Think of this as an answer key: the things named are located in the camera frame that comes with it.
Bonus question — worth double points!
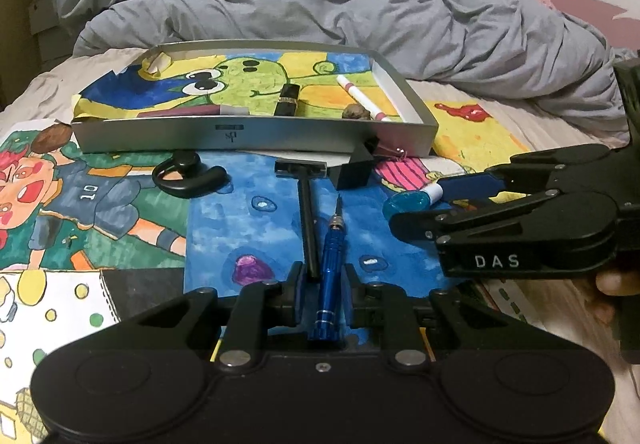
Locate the walnut on painting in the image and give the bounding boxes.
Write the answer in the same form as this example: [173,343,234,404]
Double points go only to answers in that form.
[30,123,73,154]

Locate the walnut in tray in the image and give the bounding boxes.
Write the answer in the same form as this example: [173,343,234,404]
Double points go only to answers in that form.
[342,103,371,120]

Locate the yellow painting with red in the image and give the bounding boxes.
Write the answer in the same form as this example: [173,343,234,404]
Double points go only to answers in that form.
[426,101,530,171]

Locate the right hand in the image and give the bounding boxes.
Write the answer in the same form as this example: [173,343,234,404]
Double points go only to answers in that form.
[596,270,640,325]

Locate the grey storage boxes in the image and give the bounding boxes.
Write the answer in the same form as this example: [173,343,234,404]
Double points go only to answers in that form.
[28,0,75,72]

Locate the soccer boy painting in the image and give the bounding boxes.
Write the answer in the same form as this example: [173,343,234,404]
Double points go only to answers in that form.
[1,120,189,271]

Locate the blue precision screwdriver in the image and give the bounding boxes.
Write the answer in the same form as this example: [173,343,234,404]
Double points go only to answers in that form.
[311,195,346,343]

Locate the black lipstick tube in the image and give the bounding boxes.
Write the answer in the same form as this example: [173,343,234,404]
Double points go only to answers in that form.
[273,84,300,117]

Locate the blue underwater painting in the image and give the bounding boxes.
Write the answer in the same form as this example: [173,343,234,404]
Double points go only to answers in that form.
[182,149,471,350]

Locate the purple marker pen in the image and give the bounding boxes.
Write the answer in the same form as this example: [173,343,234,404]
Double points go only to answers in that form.
[139,104,221,117]

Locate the silver shallow tray box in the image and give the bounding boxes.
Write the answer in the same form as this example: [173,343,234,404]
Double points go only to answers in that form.
[72,40,438,156]

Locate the white pink marker pen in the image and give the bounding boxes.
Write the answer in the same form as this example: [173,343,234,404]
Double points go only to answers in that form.
[336,75,390,121]

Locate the black binder clip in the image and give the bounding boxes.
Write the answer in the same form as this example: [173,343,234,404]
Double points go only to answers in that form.
[326,135,407,191]

